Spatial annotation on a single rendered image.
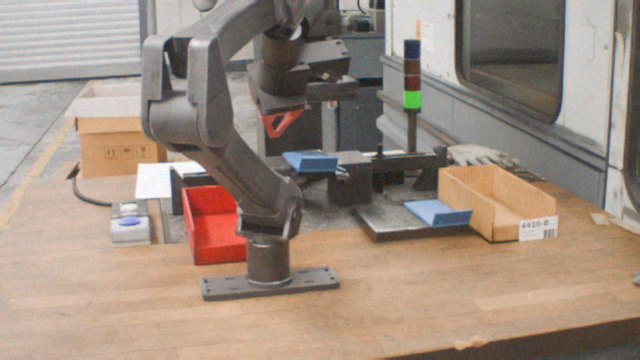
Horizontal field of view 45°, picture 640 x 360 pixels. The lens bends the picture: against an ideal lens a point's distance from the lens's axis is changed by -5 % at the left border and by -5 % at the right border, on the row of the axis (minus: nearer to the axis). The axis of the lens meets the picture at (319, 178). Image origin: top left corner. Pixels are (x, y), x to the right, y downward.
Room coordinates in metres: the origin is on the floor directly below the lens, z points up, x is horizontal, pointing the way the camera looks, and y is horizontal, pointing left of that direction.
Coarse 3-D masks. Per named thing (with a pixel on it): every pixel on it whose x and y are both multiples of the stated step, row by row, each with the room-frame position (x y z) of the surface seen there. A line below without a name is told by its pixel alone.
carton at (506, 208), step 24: (456, 168) 1.49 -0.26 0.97; (480, 168) 1.50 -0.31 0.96; (456, 192) 1.40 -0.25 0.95; (480, 192) 1.50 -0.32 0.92; (504, 192) 1.46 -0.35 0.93; (528, 192) 1.36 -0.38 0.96; (480, 216) 1.29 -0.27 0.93; (504, 216) 1.38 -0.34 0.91; (528, 216) 1.35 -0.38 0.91; (552, 216) 1.27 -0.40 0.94; (504, 240) 1.25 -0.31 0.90
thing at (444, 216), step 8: (424, 200) 1.43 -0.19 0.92; (432, 200) 1.42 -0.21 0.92; (440, 200) 1.42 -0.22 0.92; (408, 208) 1.39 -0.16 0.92; (416, 208) 1.38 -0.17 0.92; (424, 208) 1.38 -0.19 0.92; (440, 208) 1.38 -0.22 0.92; (448, 208) 1.38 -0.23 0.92; (424, 216) 1.33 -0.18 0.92; (432, 216) 1.33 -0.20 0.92; (440, 216) 1.27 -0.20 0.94; (448, 216) 1.28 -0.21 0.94; (456, 216) 1.28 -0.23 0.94; (464, 216) 1.29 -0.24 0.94; (432, 224) 1.28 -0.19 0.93; (440, 224) 1.28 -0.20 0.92; (448, 224) 1.29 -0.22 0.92; (456, 224) 1.29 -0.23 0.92
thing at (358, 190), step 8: (360, 168) 1.48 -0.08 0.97; (368, 168) 1.48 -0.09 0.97; (288, 176) 1.45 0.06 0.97; (312, 176) 1.46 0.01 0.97; (320, 176) 1.46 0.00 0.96; (328, 176) 1.47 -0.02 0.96; (352, 176) 1.48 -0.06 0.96; (360, 176) 1.48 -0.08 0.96; (368, 176) 1.48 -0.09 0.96; (328, 184) 1.56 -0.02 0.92; (336, 184) 1.49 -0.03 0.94; (344, 184) 1.47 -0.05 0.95; (352, 184) 1.48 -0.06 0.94; (360, 184) 1.48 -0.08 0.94; (368, 184) 1.48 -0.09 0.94; (328, 192) 1.56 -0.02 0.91; (336, 192) 1.49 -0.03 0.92; (344, 192) 1.47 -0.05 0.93; (352, 192) 1.48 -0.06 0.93; (360, 192) 1.48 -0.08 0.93; (368, 192) 1.48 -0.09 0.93; (336, 200) 1.49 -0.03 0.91; (344, 200) 1.47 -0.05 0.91; (352, 200) 1.48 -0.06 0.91; (360, 200) 1.48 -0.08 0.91; (368, 200) 1.48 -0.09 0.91
